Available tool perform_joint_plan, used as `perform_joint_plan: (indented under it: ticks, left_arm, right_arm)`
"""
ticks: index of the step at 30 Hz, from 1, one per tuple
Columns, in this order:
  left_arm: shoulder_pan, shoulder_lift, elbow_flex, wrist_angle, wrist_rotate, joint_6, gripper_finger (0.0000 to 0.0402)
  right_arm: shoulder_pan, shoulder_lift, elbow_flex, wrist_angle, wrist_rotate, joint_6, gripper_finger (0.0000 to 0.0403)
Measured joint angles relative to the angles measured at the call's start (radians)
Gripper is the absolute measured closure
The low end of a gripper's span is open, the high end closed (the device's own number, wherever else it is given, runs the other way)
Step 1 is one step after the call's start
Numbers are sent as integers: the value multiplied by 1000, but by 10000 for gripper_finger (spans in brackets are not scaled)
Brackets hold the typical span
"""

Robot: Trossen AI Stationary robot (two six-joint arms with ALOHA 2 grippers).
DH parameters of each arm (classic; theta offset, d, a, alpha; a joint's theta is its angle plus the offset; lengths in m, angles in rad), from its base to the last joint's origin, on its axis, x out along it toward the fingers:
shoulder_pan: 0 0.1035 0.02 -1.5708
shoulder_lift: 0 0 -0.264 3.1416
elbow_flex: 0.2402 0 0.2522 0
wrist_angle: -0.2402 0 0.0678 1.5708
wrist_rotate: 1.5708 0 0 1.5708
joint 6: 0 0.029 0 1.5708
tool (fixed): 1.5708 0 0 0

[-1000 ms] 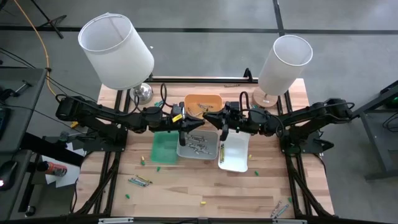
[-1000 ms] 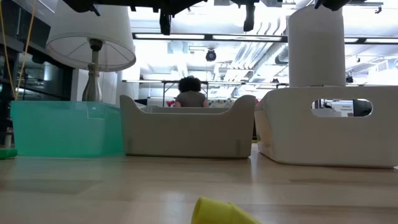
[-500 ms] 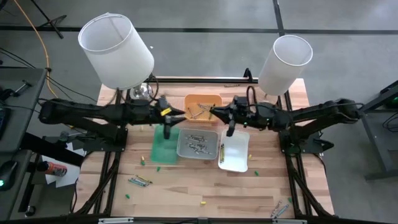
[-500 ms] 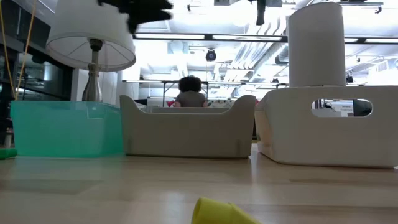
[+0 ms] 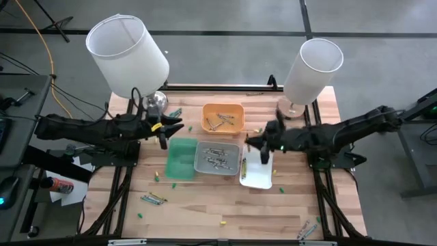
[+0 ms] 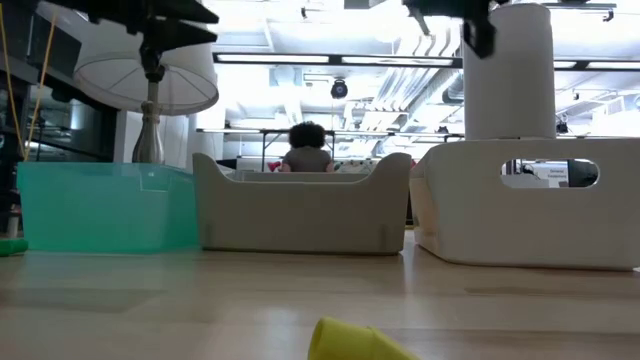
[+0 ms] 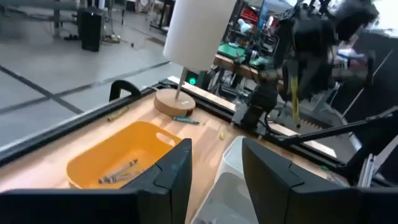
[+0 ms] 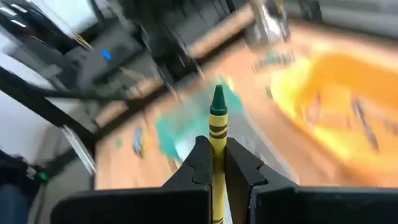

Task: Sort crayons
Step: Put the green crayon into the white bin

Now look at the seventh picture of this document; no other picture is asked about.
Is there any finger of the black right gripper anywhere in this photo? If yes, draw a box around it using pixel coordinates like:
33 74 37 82
298 58 331 102
280 58 293 104

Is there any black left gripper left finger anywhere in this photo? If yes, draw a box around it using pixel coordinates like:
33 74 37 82
0 138 193 224

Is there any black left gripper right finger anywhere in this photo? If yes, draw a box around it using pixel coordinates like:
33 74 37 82
241 137 398 224

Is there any yellow-green crayon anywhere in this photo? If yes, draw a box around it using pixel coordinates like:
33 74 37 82
106 106 130 123
290 60 301 128

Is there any grey crayon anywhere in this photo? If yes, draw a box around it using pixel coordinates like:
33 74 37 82
104 170 142 184
98 159 139 184

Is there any white plastic bin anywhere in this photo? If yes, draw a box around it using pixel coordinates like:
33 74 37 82
214 135 246 180

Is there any wooden background table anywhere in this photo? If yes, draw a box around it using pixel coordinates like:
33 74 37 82
213 53 280 82

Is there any orange plastic bin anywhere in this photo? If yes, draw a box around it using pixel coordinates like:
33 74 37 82
66 120 185 190

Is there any green mat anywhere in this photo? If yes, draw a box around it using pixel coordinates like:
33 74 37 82
217 42 271 68

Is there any grey plastic bin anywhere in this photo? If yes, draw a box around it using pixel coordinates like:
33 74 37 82
190 170 261 224

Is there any blue crayon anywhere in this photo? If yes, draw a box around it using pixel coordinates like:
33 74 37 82
172 115 201 126

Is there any black device green light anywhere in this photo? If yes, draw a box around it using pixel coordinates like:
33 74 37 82
185 70 208 90

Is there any black clamp hook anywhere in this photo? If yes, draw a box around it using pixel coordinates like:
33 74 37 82
108 79 142 102

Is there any black floor box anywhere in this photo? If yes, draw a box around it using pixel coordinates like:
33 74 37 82
76 6 106 53

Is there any grey background table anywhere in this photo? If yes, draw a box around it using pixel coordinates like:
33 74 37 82
0 0 80 40

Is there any black metal table frame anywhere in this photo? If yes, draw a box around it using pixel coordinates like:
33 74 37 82
0 76 398 187

